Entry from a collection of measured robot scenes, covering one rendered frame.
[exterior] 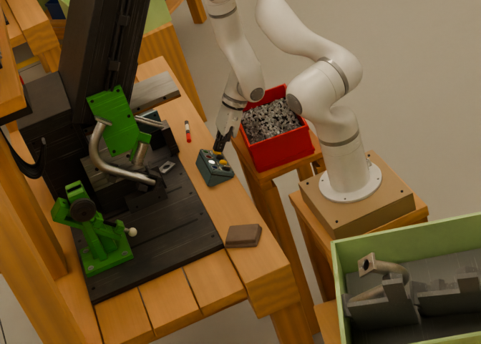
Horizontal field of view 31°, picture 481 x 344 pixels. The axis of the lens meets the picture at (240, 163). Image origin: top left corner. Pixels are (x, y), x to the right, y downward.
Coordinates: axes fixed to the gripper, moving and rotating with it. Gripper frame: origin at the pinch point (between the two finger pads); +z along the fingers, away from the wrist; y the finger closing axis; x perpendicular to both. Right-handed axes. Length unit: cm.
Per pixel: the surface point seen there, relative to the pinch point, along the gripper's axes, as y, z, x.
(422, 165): 63, 24, -131
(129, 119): 2.3, -3.4, 31.5
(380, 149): 86, 30, -123
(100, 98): 4.8, -7.8, 41.8
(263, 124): 13.7, -4.2, -19.9
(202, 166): -4.9, 6.3, 5.4
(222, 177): -12.9, 5.2, 1.1
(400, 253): -73, -10, -27
